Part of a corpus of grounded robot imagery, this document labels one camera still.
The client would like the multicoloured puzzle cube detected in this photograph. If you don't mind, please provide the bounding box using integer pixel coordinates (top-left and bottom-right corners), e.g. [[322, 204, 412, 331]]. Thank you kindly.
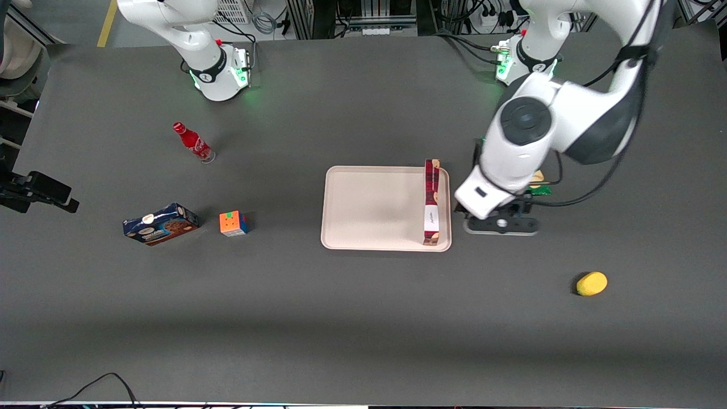
[[219, 211, 249, 237]]

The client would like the yellow lemon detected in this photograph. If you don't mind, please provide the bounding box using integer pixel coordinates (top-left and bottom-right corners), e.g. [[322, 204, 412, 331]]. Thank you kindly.
[[576, 272, 608, 297]]

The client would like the long looping black cable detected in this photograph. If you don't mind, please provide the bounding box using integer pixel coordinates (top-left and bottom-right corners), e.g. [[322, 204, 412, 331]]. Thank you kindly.
[[40, 372, 143, 409]]

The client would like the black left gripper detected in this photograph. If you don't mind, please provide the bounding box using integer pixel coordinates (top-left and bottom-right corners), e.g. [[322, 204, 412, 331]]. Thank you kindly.
[[488, 193, 536, 218]]

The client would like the coiled grey cable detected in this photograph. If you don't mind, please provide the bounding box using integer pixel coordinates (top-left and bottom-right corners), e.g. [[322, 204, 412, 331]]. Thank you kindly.
[[252, 10, 277, 36]]

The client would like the beige chair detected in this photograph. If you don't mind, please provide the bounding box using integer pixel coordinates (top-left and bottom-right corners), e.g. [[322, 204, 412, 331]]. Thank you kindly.
[[0, 0, 45, 80]]

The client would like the green chips bag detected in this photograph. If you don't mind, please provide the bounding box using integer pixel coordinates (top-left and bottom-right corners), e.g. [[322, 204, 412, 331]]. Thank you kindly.
[[480, 136, 555, 197]]

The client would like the red soda bottle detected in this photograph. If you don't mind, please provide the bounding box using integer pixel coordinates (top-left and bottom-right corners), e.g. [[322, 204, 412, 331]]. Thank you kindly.
[[173, 122, 216, 164]]

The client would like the aluminium frame rack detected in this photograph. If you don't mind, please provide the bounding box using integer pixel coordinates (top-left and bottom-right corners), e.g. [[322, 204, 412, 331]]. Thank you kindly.
[[286, 0, 435, 39]]

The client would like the red cookie box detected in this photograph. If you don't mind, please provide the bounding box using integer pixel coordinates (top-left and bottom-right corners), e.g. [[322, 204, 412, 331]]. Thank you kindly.
[[423, 159, 442, 246]]

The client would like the blue cookie box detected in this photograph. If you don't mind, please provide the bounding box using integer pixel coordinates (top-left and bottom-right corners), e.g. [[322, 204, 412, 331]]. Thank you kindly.
[[123, 203, 200, 246]]

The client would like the cream plastic tray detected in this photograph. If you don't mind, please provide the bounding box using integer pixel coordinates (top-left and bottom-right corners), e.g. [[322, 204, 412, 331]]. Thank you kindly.
[[321, 166, 453, 252]]

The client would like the white perforated box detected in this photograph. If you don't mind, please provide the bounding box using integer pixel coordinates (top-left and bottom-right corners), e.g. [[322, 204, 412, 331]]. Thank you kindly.
[[215, 0, 252, 24]]

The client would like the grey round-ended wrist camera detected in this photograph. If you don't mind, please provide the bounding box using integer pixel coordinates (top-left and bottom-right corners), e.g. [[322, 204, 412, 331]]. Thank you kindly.
[[463, 215, 541, 236]]

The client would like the black cable bundle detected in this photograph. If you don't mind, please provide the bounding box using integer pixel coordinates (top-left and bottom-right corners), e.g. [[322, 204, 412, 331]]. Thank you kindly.
[[434, 31, 503, 66]]

